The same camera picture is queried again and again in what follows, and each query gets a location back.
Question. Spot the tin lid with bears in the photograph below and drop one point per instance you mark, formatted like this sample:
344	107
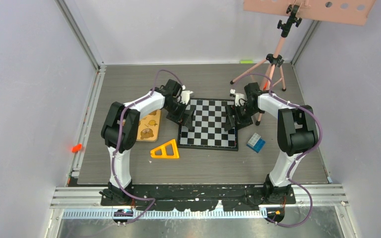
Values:
148	128

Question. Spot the yellow triangular toy frame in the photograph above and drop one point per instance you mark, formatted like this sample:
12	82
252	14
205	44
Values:
168	150

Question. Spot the blue white lego block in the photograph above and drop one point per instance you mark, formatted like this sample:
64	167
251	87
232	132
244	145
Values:
256	143

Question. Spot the red orange block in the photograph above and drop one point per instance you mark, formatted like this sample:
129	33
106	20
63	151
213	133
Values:
76	148

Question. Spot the small green block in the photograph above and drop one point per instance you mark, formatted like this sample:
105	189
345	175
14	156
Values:
246	61

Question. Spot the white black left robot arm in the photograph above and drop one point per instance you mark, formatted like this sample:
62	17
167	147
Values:
120	129

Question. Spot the pink tripod music stand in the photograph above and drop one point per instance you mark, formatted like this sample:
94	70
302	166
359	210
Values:
354	12

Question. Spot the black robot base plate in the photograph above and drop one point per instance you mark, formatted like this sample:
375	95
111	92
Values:
195	197

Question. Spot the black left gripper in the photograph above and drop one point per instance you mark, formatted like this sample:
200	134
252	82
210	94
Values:
188	118

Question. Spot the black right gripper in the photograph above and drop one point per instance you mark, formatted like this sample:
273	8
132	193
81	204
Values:
231	110

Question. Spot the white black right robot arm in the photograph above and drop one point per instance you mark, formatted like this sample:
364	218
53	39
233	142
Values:
296	132

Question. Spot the black white folding chessboard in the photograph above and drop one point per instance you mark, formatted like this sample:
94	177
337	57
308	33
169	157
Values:
208	120

